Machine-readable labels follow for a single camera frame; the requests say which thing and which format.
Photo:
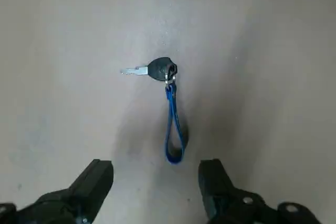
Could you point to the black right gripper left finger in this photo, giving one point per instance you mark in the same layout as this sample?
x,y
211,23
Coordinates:
x,y
92,182

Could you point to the black-headed silver key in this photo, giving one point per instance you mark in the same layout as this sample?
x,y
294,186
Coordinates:
x,y
157,68

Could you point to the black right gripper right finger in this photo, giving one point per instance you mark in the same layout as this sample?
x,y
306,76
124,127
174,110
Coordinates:
x,y
215,182

